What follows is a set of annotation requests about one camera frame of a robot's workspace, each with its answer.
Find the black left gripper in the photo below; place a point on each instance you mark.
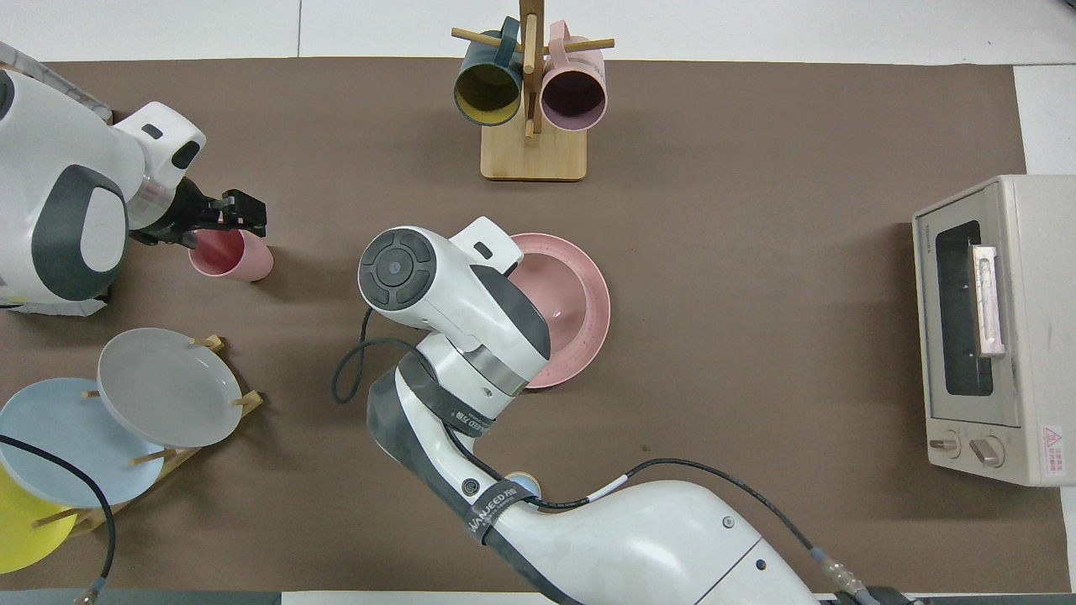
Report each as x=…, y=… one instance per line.
x=181, y=214

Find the pink cup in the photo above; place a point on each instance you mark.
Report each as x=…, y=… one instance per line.
x=235, y=260

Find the pink bowl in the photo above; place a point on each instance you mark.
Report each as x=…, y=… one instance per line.
x=559, y=294

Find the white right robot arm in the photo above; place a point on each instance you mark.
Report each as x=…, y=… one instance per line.
x=588, y=538

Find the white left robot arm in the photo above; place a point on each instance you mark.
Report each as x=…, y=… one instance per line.
x=50, y=168

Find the grey plate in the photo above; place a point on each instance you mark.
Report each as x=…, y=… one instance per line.
x=168, y=386

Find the wooden plate rack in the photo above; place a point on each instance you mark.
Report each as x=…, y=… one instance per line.
x=250, y=403

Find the dark teal mug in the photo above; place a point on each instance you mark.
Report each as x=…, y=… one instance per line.
x=487, y=88

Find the light blue plate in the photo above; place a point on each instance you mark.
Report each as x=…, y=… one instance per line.
x=59, y=437

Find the wooden mug tree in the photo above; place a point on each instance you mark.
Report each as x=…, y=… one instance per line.
x=534, y=155

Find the pink mug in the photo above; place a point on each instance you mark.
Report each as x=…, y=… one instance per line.
x=574, y=97

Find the pink speckled plate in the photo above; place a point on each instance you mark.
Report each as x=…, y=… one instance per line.
x=598, y=302

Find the blue lid with wooden knob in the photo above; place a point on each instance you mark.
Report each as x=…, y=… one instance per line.
x=528, y=481

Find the yellow plate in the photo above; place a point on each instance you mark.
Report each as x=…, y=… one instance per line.
x=25, y=538

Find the brown table mat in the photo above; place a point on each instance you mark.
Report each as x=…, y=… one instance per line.
x=756, y=252

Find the cream toaster oven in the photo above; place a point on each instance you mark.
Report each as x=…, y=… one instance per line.
x=1025, y=336

